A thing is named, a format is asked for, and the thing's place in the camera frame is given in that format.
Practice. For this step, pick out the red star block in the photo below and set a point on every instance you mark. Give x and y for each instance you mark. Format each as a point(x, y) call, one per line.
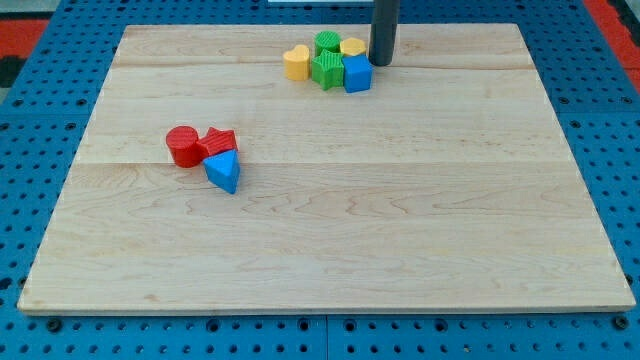
point(216, 141)

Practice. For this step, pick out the red cylinder block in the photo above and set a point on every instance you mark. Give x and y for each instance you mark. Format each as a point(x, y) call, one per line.
point(182, 142)

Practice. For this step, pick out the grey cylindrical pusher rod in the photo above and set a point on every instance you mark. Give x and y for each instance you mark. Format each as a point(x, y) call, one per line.
point(383, 28)

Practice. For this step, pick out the green cylinder block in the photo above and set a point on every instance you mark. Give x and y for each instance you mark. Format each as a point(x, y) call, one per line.
point(327, 41)

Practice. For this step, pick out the yellow heart block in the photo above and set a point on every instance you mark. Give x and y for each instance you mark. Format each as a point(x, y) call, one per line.
point(297, 63)

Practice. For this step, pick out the blue cube block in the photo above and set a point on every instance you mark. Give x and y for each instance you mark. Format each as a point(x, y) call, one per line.
point(357, 73)

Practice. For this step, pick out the light wooden board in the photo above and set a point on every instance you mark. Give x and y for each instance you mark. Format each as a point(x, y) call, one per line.
point(448, 187)

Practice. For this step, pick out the blue triangle block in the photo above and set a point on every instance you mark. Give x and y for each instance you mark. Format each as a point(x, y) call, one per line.
point(223, 170)

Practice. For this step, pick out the green star block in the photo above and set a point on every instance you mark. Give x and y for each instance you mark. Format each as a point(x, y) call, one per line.
point(327, 70)

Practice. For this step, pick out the yellow hexagon block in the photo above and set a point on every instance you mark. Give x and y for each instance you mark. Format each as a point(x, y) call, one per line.
point(350, 47)

